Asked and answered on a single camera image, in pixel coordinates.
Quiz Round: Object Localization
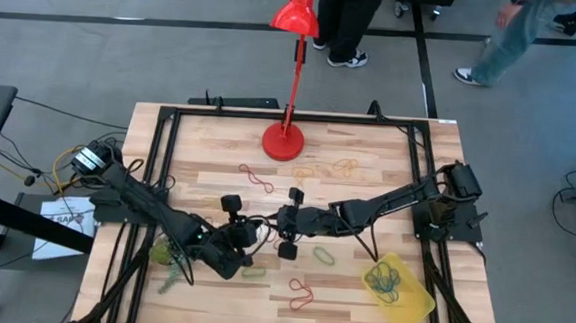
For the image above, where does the green rubber band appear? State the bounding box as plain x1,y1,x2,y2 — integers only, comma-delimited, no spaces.
311,246,338,268
240,266,268,281

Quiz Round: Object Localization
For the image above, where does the dark red rubber band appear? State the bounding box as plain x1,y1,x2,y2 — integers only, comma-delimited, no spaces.
255,218,283,250

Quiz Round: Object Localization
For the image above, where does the blue rubber band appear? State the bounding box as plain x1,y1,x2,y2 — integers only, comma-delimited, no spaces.
362,259,398,297
367,262,403,295

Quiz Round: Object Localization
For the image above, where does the yellow rubber band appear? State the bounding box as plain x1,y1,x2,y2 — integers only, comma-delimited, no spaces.
291,165,317,181
330,156,361,179

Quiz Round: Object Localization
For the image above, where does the thin black floor cable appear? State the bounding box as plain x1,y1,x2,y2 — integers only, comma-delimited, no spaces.
12,95,130,132

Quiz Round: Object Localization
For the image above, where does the red desk lamp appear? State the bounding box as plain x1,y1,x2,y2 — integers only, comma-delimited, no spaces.
260,0,323,164

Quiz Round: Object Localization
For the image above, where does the black power strip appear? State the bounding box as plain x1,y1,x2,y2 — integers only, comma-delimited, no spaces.
186,88,282,112

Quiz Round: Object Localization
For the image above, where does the yellow translucent plastic bin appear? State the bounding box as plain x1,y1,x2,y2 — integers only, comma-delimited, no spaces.
356,249,441,323

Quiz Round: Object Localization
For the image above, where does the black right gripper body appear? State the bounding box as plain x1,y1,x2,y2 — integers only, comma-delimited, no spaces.
291,204,342,239

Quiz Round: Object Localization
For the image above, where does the small potted succulent plant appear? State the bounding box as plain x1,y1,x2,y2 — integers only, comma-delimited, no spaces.
147,235,194,297

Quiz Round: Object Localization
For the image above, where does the grey rubber band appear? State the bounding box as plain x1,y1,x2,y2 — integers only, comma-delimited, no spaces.
372,266,404,305

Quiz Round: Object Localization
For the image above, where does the white printed sheet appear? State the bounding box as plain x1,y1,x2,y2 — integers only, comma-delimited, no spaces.
30,193,99,265

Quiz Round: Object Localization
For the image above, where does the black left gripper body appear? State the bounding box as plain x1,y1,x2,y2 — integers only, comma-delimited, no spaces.
200,228,248,282

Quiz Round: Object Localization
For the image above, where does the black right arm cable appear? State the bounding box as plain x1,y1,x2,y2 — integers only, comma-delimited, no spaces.
336,217,382,263

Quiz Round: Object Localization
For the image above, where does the yellow arm cable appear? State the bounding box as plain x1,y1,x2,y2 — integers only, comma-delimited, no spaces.
50,142,88,196

